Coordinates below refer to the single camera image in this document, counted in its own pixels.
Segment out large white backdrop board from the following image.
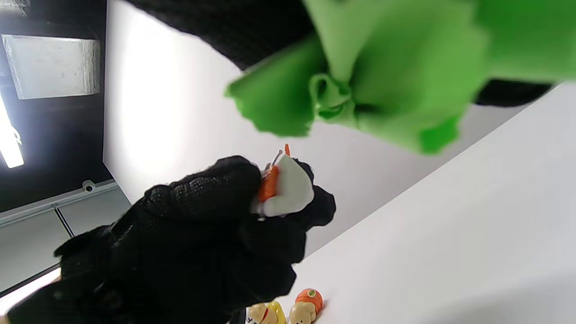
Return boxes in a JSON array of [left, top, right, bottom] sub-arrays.
[[103, 0, 534, 258]]

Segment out white square ceiling panel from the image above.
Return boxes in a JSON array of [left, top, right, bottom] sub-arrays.
[[2, 34, 101, 100]]

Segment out white wall rail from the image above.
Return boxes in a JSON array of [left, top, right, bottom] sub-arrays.
[[0, 180, 120, 226]]

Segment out yellow ring animal ornament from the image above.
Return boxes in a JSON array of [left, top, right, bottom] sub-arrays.
[[247, 301, 287, 324]]

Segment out small white cat ornament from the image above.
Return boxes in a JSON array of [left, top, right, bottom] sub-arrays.
[[251, 144, 315, 219]]

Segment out green dusting cloth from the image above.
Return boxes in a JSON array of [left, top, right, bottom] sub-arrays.
[[225, 0, 576, 155]]

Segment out long ceiling light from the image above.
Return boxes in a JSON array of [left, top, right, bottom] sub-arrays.
[[0, 94, 25, 170]]

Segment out person's right hand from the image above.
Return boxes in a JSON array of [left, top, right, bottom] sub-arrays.
[[126, 0, 554, 108]]

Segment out person's left hand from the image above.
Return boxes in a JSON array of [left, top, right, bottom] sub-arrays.
[[7, 155, 337, 324]]

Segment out orange capped dog ornament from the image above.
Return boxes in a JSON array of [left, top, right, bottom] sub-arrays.
[[289, 288, 324, 324]]

